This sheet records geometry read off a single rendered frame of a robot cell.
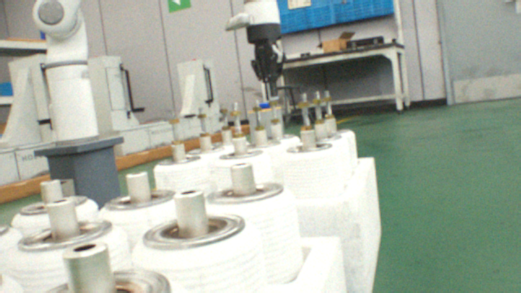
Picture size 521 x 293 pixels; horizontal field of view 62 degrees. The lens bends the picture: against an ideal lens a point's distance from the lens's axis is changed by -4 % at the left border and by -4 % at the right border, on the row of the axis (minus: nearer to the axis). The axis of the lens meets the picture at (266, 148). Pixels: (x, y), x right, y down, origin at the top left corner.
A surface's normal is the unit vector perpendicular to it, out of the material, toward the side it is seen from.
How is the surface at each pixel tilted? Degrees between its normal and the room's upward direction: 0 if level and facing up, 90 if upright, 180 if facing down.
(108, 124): 90
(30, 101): 90
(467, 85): 90
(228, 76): 90
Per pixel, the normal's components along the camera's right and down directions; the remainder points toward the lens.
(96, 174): 0.90, -0.07
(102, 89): -0.42, 0.15
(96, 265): 0.64, 0.00
